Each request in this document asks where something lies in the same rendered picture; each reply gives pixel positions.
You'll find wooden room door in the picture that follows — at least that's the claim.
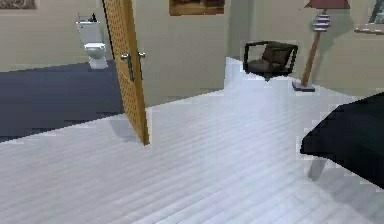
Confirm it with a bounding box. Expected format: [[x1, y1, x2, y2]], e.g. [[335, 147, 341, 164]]
[[101, 0, 151, 147]]

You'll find black armchair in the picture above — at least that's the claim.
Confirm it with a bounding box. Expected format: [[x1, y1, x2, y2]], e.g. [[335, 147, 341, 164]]
[[242, 40, 299, 82]]

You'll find grey door handle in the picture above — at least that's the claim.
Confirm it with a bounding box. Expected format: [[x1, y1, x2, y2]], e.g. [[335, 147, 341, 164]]
[[120, 52, 135, 83], [137, 51, 147, 81]]

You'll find black bed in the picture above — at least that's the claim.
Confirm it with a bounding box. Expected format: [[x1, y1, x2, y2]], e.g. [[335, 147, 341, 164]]
[[299, 91, 384, 190]]

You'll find red shade floor lamp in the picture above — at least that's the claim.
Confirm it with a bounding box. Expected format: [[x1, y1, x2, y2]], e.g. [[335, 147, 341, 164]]
[[291, 0, 351, 93]]

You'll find brown framed picture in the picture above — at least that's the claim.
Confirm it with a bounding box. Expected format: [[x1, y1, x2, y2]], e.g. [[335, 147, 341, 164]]
[[168, 0, 226, 17]]

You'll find white toilet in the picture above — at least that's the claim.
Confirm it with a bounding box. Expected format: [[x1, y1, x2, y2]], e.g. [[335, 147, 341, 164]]
[[75, 13, 109, 70]]

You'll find grey framed picture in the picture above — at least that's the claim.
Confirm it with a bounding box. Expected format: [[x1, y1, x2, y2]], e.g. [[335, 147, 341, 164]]
[[0, 0, 38, 10]]

